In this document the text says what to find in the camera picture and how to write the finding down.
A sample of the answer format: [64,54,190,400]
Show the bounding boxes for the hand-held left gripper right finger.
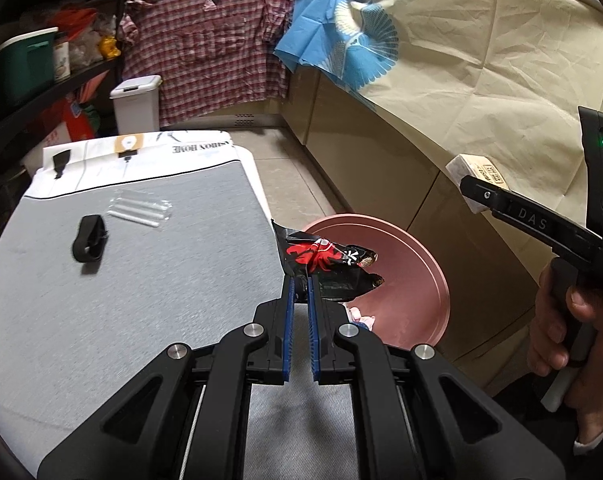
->
[307,276,565,480]

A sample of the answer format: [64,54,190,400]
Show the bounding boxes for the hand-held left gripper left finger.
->
[36,277,296,480]

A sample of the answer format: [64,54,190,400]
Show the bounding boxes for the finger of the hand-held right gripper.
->
[459,175,589,256]

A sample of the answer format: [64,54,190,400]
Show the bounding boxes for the black red snack wrapper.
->
[272,219,386,303]

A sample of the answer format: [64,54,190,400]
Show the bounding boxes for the pink plastic basin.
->
[301,214,452,356]

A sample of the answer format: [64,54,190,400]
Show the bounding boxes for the grey white printed tablecloth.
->
[0,129,287,480]

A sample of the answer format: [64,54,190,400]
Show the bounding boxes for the cream blue fan-print cloth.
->
[274,0,603,211]

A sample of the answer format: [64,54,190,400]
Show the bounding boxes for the clear plastic packaging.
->
[106,191,173,228]

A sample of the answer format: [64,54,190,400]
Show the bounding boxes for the white lidded bin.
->
[110,75,162,136]

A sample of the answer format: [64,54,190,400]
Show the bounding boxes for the red plaid shirt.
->
[118,0,302,128]

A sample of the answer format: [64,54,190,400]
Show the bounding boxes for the red printed bag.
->
[46,92,102,146]

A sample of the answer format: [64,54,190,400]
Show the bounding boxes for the labelled tin can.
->
[54,42,72,83]

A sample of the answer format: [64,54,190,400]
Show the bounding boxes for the green storage box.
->
[0,27,60,116]

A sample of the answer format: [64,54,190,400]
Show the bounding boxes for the orange plastic bags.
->
[56,7,102,36]

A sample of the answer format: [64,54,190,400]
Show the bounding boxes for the black strap buckle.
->
[70,214,110,263]

